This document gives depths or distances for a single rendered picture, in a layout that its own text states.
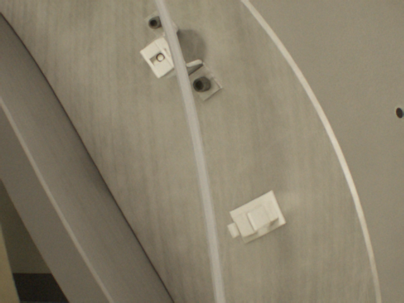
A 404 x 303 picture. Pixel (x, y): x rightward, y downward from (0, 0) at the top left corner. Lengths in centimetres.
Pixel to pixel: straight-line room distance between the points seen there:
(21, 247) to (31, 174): 556
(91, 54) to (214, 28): 6
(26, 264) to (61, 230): 558
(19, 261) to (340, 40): 562
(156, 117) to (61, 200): 6
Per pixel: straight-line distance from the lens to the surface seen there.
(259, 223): 102
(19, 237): 659
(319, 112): 102
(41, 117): 106
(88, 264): 103
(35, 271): 662
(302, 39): 102
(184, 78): 101
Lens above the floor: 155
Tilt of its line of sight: 10 degrees down
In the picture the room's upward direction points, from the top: 6 degrees counter-clockwise
